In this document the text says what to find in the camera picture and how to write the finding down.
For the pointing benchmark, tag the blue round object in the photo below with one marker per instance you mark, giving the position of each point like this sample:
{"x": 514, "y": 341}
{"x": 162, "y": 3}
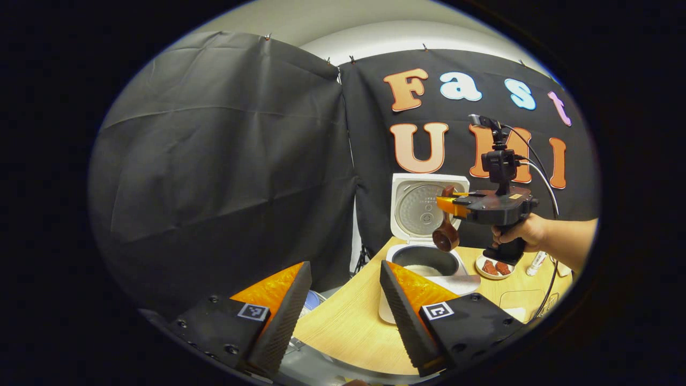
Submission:
{"x": 312, "y": 301}

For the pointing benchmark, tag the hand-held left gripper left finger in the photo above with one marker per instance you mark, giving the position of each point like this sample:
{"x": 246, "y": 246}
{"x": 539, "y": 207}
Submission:
{"x": 281, "y": 327}

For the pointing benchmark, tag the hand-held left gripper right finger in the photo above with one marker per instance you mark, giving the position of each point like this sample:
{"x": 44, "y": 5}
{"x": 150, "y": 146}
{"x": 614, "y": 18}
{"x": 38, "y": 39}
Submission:
{"x": 410, "y": 327}

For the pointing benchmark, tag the clear box of rice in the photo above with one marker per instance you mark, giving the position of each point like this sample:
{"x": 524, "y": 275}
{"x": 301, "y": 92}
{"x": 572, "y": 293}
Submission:
{"x": 520, "y": 303}

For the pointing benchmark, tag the black backdrop cloth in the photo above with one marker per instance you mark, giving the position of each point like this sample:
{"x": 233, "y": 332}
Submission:
{"x": 225, "y": 177}

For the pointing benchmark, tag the white bottle green label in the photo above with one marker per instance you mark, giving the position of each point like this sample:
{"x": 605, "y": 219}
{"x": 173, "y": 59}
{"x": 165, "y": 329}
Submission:
{"x": 536, "y": 264}

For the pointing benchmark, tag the white round plate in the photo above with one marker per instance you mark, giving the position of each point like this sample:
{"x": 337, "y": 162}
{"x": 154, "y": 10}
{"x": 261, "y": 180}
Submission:
{"x": 479, "y": 268}

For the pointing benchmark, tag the black backdrop stand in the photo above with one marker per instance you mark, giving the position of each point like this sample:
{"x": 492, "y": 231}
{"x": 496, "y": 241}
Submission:
{"x": 363, "y": 258}

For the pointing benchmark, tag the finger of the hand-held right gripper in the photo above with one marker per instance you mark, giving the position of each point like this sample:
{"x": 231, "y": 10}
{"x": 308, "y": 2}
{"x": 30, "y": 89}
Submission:
{"x": 454, "y": 205}

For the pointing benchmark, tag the red meat piece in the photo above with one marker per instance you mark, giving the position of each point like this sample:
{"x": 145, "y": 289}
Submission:
{"x": 489, "y": 267}
{"x": 503, "y": 268}

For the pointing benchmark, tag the white rice cooker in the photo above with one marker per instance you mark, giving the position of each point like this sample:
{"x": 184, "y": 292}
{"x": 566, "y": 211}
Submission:
{"x": 420, "y": 212}

